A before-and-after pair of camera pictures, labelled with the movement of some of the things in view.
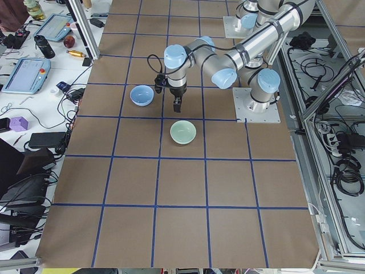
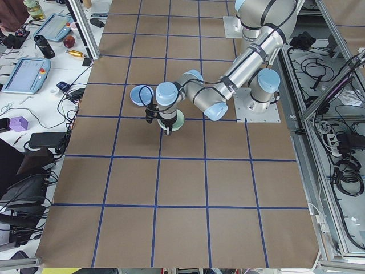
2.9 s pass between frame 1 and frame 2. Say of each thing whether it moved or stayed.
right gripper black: moved
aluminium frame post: stayed
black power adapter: stayed
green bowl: moved
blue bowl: stayed
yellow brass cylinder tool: stayed
